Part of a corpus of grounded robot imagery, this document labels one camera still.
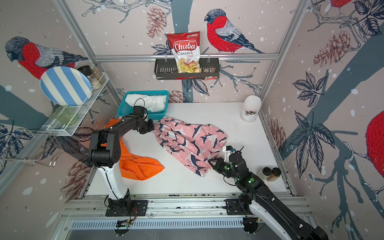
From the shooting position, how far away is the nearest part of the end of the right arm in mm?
602

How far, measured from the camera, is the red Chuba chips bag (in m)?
0.81

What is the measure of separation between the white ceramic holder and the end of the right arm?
0.43 metres

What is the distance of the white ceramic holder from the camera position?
3.37 ft
